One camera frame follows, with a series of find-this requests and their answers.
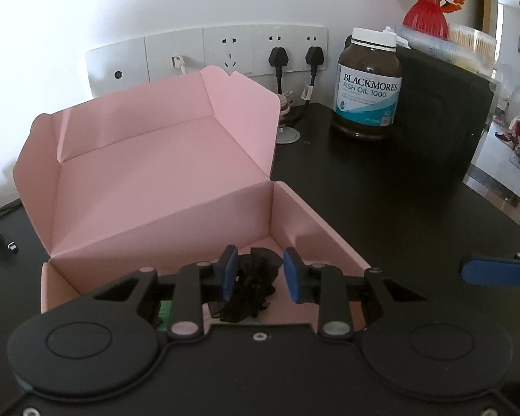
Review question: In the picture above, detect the pink cardboard box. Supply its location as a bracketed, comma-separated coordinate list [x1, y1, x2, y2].
[14, 66, 372, 330]

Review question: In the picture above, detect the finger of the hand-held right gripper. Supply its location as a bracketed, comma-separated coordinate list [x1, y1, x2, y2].
[460, 240, 520, 289]

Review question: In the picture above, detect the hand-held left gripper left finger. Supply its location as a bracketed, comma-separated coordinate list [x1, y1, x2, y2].
[93, 245, 238, 341]

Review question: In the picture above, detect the black storage box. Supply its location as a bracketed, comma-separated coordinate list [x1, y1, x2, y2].
[392, 45, 501, 191]

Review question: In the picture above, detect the black power plug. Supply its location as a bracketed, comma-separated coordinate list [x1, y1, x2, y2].
[268, 47, 290, 96]
[305, 46, 327, 92]

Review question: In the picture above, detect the clear cotton swab box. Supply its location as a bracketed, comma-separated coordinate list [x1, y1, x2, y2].
[448, 25, 497, 59]

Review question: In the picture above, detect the white wall socket panel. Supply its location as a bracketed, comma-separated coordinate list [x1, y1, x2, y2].
[85, 26, 329, 98]

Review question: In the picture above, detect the red vase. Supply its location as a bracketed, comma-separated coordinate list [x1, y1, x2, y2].
[402, 0, 449, 37]

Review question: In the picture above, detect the clear plastic container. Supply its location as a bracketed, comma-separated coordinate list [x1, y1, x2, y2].
[394, 26, 451, 53]

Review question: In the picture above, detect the black hair scrunchie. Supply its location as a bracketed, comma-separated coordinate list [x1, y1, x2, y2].
[210, 247, 283, 323]

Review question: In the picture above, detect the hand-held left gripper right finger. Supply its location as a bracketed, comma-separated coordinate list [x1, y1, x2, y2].
[283, 247, 427, 340]

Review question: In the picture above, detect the short black USB cable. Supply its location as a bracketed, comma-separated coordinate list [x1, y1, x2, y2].
[0, 225, 20, 254]

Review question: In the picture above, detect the long black cable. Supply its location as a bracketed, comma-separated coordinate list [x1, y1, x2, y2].
[0, 199, 24, 222]

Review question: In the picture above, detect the brown supplement bottle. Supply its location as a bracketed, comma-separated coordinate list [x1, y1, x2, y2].
[330, 27, 403, 140]

